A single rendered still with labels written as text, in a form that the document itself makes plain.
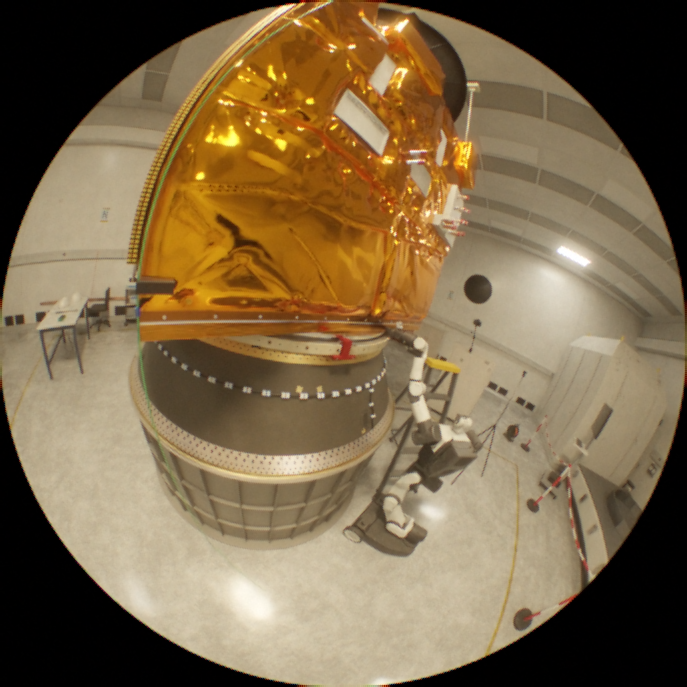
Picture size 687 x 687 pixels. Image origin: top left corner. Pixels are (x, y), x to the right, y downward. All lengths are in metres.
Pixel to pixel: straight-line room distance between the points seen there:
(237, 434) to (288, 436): 0.22
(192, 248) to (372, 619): 2.38
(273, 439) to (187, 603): 1.63
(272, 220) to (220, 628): 2.30
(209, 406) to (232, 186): 0.80
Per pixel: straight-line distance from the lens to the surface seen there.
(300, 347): 0.87
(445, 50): 2.56
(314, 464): 1.05
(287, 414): 0.94
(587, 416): 5.87
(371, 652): 2.21
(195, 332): 0.66
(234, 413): 0.94
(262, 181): 0.62
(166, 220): 0.58
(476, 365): 4.26
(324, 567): 2.10
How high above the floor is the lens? 2.01
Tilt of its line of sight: 18 degrees down
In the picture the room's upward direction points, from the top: 17 degrees clockwise
